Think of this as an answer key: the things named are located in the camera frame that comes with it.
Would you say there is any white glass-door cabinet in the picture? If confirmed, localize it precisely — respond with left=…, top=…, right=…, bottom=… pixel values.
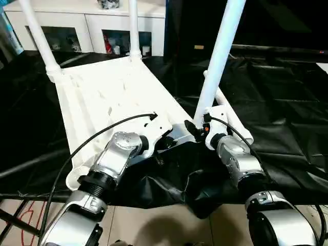
left=3, top=0, right=168, bottom=57

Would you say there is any blue patterned object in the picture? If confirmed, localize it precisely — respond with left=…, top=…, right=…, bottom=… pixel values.
left=0, top=7, right=24, bottom=55

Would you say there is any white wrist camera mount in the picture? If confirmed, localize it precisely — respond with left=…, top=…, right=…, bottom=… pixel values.
left=137, top=119, right=175, bottom=157
left=202, top=105, right=232, bottom=150

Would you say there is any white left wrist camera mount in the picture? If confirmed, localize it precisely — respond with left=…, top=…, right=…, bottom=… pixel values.
left=137, top=119, right=175, bottom=157

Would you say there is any black metal stand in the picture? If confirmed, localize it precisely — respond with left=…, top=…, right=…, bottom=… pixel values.
left=0, top=191, right=49, bottom=242

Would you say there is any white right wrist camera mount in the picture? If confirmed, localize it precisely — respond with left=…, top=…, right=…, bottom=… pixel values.
left=202, top=105, right=232, bottom=150

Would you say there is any black plastic mat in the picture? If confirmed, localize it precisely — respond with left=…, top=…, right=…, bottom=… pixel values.
left=0, top=49, right=328, bottom=220

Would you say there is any white plastic table leg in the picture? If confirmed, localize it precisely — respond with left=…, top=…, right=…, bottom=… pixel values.
left=193, top=0, right=247, bottom=129
left=203, top=71, right=255, bottom=148
left=17, top=0, right=63, bottom=78
left=128, top=0, right=143, bottom=62

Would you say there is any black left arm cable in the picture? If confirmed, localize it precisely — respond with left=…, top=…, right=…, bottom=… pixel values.
left=38, top=113, right=158, bottom=242

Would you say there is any red wire hanger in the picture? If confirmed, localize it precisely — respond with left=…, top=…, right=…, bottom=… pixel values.
left=19, top=200, right=40, bottom=242

